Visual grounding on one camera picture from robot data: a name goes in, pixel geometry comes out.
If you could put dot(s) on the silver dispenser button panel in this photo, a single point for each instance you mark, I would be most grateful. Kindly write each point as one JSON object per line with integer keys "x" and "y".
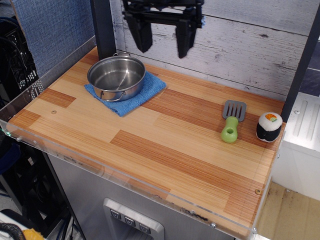
{"x": 127, "y": 224}

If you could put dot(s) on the black crate with cables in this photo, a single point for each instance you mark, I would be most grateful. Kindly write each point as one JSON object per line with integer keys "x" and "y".
{"x": 17, "y": 67}

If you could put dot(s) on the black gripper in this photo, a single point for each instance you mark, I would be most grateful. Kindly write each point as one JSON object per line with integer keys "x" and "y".
{"x": 186, "y": 15}

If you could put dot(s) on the stainless steel pot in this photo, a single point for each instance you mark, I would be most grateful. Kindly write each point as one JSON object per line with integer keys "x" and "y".
{"x": 117, "y": 78}

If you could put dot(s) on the plush sushi roll toy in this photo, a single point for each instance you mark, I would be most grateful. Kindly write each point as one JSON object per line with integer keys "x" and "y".
{"x": 269, "y": 127}

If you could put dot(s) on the dark left vertical post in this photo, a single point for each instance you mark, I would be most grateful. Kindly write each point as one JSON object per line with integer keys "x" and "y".
{"x": 103, "y": 28}

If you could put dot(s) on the grey green toy spatula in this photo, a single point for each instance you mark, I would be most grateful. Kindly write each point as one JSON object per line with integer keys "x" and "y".
{"x": 233, "y": 113}

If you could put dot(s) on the white ribbed appliance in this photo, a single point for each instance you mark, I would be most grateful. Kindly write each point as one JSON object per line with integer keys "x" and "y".
{"x": 297, "y": 165}

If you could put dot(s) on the blue cloth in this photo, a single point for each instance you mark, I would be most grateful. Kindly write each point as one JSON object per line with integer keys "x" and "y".
{"x": 152, "y": 85}

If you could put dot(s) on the clear acrylic table guard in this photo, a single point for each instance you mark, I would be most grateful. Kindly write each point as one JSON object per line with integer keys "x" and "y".
{"x": 165, "y": 159}

